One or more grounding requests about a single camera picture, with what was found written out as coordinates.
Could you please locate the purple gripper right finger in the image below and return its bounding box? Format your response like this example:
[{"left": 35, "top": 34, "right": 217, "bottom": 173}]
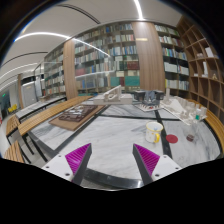
[{"left": 132, "top": 143, "right": 183, "bottom": 186}]

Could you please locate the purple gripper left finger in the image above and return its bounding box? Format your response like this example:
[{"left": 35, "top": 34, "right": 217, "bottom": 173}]
[{"left": 42, "top": 142, "right": 93, "bottom": 186}]

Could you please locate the white yellow-rimmed mug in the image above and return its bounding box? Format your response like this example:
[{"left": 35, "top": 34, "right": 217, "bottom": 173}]
[{"left": 145, "top": 122, "right": 163, "bottom": 143}]

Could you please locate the red round coaster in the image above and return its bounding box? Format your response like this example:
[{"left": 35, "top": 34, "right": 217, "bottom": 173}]
[{"left": 166, "top": 134, "right": 178, "bottom": 144}]

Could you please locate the brown architectural model board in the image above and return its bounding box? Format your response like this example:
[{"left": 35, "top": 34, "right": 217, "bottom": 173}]
[{"left": 49, "top": 104, "right": 102, "bottom": 131}]

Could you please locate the clear glass cup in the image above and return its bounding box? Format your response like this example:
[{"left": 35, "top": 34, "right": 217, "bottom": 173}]
[{"left": 186, "top": 122, "right": 198, "bottom": 142}]

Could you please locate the dark grey building model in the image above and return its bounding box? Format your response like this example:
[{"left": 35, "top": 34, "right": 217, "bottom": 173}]
[{"left": 134, "top": 90, "right": 164, "bottom": 106}]

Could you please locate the white architectural model right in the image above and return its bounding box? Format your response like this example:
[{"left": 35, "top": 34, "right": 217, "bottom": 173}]
[{"left": 161, "top": 88, "right": 207, "bottom": 125}]

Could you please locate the white architectural model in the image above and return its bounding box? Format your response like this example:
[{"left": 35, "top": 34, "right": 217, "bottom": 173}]
[
  {"left": 161, "top": 88, "right": 207, "bottom": 125},
  {"left": 93, "top": 85, "right": 133, "bottom": 105}
]

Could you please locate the white architectural model centre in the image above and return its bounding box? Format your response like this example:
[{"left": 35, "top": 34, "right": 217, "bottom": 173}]
[{"left": 93, "top": 85, "right": 133, "bottom": 105}]

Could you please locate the wooden open shelf right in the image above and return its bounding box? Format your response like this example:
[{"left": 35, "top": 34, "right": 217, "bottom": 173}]
[{"left": 177, "top": 16, "right": 224, "bottom": 124}]

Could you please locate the left side bookshelf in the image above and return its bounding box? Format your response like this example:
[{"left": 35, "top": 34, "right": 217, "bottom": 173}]
[{"left": 44, "top": 44, "right": 65, "bottom": 96}]

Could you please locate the large wooden bookshelf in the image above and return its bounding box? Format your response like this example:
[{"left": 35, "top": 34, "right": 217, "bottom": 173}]
[{"left": 75, "top": 22, "right": 189, "bottom": 96}]

